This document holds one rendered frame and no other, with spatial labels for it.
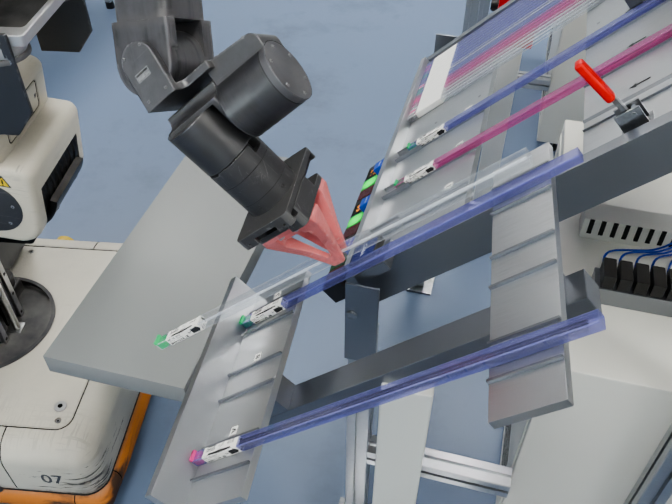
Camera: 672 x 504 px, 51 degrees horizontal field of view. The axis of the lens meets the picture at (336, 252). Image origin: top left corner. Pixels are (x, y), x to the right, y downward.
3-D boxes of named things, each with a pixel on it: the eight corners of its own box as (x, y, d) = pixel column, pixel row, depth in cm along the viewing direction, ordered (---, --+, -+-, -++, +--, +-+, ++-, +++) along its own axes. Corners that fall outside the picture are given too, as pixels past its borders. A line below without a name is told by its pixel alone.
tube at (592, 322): (197, 466, 82) (190, 462, 82) (201, 456, 83) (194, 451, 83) (606, 330, 54) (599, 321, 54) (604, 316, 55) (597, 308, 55)
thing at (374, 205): (373, 296, 108) (343, 266, 106) (441, 84, 154) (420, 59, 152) (379, 293, 108) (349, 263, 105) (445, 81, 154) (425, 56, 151)
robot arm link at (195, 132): (168, 110, 64) (151, 142, 60) (219, 65, 61) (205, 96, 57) (223, 160, 67) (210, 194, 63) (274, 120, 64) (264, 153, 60)
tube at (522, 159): (162, 350, 86) (155, 345, 85) (166, 341, 87) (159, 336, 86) (533, 165, 58) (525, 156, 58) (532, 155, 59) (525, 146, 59)
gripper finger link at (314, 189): (371, 223, 71) (308, 161, 66) (361, 273, 66) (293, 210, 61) (322, 249, 74) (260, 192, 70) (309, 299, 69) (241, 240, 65)
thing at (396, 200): (369, 283, 107) (355, 269, 105) (438, 72, 153) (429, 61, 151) (470, 235, 95) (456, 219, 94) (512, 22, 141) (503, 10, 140)
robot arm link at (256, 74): (175, 59, 67) (114, 57, 60) (259, -19, 62) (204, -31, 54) (240, 165, 67) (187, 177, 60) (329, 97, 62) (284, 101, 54)
